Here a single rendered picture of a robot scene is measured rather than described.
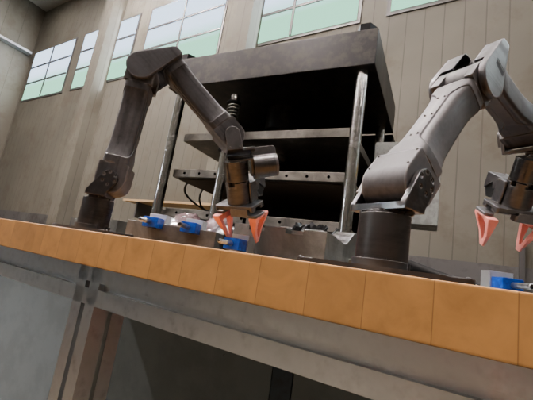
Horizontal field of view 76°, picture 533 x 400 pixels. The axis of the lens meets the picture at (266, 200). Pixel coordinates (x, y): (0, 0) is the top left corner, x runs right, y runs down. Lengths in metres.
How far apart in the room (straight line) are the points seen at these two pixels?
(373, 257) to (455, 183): 3.46
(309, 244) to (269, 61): 1.40
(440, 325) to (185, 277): 0.21
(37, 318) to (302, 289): 1.26
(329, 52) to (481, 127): 2.41
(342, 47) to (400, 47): 2.75
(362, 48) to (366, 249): 1.56
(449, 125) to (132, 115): 0.63
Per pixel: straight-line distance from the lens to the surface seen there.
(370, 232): 0.43
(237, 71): 2.15
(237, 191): 0.81
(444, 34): 4.63
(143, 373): 1.10
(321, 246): 0.84
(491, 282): 0.91
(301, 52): 2.02
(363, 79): 1.85
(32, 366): 1.47
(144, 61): 0.87
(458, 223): 3.77
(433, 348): 0.27
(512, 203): 0.88
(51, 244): 0.52
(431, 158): 0.49
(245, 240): 0.86
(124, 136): 0.82
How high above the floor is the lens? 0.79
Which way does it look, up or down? 11 degrees up
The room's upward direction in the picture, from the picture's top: 9 degrees clockwise
